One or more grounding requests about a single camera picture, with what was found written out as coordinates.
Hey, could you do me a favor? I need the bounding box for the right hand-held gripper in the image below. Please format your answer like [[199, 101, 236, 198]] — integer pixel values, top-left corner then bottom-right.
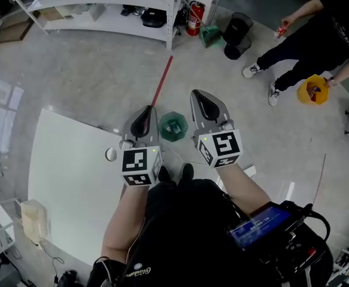
[[190, 89, 244, 169]]

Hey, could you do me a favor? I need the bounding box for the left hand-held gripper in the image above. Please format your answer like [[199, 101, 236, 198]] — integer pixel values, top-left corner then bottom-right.
[[119, 105, 163, 187]]

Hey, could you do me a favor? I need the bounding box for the green trash bin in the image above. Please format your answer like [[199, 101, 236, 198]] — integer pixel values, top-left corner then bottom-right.
[[158, 111, 189, 143]]

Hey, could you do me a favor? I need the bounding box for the small blue item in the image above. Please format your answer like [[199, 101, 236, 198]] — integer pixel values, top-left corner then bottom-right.
[[165, 121, 183, 136]]

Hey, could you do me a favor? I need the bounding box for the red-printed clear plastic wrapper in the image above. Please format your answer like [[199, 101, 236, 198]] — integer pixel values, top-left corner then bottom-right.
[[272, 22, 289, 41]]

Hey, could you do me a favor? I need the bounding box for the person's right forearm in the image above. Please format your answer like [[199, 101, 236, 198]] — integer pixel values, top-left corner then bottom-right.
[[217, 163, 271, 215]]

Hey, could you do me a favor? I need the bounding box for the person's left forearm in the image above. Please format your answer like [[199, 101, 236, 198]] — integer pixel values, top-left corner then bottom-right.
[[101, 184, 150, 262]]

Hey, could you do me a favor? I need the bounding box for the white rectangular table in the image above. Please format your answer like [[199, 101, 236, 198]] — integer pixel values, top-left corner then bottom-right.
[[27, 108, 163, 267]]

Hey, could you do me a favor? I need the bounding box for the person's left shoe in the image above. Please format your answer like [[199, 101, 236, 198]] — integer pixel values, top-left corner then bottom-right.
[[157, 165, 171, 185]]

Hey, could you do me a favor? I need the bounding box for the person's shoe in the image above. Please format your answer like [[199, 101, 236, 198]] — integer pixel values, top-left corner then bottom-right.
[[157, 165, 171, 185], [180, 163, 195, 187]]

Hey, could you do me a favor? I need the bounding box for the red floor tape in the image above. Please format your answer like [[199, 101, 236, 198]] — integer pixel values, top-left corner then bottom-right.
[[151, 55, 174, 106]]

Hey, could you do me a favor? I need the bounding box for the person's right shoe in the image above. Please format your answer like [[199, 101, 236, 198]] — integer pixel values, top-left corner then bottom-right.
[[180, 163, 195, 187]]

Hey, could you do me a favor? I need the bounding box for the green dustpan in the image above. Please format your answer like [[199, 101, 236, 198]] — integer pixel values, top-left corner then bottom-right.
[[198, 25, 225, 49]]

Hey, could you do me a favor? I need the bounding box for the red fire extinguisher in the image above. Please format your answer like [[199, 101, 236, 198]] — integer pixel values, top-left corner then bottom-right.
[[186, 0, 207, 37]]

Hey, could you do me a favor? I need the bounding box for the yellow bucket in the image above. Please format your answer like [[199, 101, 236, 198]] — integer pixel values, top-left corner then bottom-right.
[[296, 74, 330, 105]]

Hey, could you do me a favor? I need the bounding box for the black bag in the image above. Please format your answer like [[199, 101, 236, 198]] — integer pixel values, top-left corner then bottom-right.
[[140, 7, 167, 29]]

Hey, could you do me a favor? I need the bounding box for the person's black clothing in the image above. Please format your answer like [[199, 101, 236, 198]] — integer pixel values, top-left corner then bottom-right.
[[87, 178, 333, 287]]

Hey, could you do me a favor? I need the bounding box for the white shelving rack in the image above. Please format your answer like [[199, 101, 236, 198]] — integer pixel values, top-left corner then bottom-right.
[[0, 0, 190, 51]]

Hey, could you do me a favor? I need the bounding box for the black chest monitor rig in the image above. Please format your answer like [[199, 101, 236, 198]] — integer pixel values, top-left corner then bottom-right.
[[227, 200, 332, 287]]

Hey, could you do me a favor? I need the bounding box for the beige desk organizer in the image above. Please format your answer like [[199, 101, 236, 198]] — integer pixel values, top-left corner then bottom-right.
[[20, 199, 48, 245]]

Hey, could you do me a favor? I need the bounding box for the white side table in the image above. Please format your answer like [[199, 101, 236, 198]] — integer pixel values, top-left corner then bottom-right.
[[0, 198, 24, 259]]

